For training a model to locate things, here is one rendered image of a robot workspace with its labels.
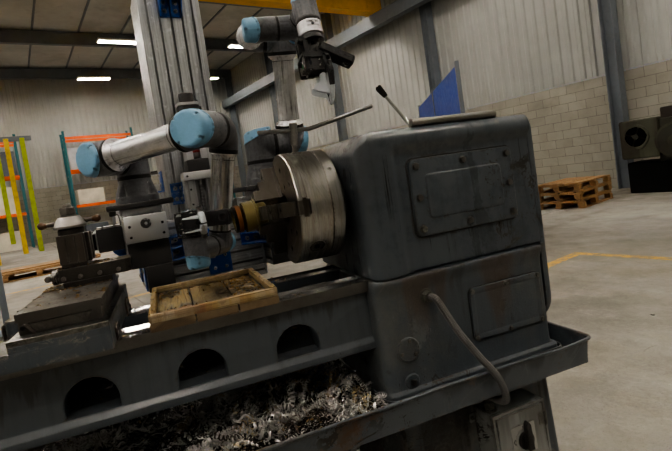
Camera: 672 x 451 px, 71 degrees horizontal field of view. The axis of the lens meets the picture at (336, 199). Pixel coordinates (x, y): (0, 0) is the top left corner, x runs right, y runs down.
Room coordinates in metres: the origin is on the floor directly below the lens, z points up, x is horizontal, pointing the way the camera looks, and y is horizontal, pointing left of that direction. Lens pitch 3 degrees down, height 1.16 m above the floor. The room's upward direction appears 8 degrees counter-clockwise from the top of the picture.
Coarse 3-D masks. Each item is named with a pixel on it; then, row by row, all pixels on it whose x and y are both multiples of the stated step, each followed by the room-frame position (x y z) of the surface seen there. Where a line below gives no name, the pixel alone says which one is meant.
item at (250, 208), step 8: (232, 208) 1.27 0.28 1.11; (240, 208) 1.27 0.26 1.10; (248, 208) 1.27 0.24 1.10; (256, 208) 1.27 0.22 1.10; (232, 216) 1.31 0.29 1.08; (240, 216) 1.26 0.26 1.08; (248, 216) 1.26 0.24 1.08; (256, 216) 1.27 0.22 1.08; (240, 224) 1.26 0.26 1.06; (248, 224) 1.26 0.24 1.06; (256, 224) 1.27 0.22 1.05; (240, 232) 1.28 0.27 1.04
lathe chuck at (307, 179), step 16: (288, 160) 1.26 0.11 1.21; (304, 160) 1.27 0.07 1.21; (288, 176) 1.25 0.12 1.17; (304, 176) 1.22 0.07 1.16; (320, 176) 1.23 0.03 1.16; (288, 192) 1.27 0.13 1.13; (304, 192) 1.20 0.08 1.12; (320, 192) 1.21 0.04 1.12; (320, 208) 1.21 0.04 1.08; (304, 224) 1.20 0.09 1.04; (320, 224) 1.21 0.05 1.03; (288, 240) 1.35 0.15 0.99; (304, 240) 1.21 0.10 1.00; (320, 240) 1.23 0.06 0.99; (288, 256) 1.38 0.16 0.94; (304, 256) 1.26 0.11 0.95; (320, 256) 1.30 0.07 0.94
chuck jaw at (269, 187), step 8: (272, 168) 1.39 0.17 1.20; (264, 176) 1.36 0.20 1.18; (272, 176) 1.37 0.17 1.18; (264, 184) 1.35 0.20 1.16; (272, 184) 1.35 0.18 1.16; (256, 192) 1.33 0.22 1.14; (264, 192) 1.33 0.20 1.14; (272, 192) 1.34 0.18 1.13; (280, 192) 1.34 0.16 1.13; (256, 200) 1.31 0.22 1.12; (264, 200) 1.32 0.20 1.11; (272, 200) 1.34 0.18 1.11; (280, 200) 1.35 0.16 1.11
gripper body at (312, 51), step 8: (312, 32) 1.37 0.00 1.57; (320, 32) 1.39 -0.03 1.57; (296, 40) 1.39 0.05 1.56; (304, 40) 1.38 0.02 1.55; (312, 40) 1.39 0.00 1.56; (320, 40) 1.41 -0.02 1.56; (296, 48) 1.40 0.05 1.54; (304, 48) 1.37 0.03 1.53; (312, 48) 1.38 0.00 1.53; (304, 56) 1.34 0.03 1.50; (312, 56) 1.35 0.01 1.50; (320, 56) 1.36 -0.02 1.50; (328, 56) 1.37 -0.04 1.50; (304, 64) 1.36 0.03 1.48; (312, 64) 1.35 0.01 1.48; (320, 64) 1.36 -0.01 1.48; (304, 72) 1.38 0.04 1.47; (312, 72) 1.38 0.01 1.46; (320, 72) 1.39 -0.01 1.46
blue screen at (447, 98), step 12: (456, 72) 5.94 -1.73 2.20; (444, 84) 6.85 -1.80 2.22; (456, 84) 6.06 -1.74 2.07; (432, 96) 7.96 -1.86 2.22; (444, 96) 6.97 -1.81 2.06; (456, 96) 6.15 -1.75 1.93; (420, 108) 9.73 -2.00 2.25; (432, 108) 8.21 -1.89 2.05; (444, 108) 7.09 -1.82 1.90; (456, 108) 6.25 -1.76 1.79
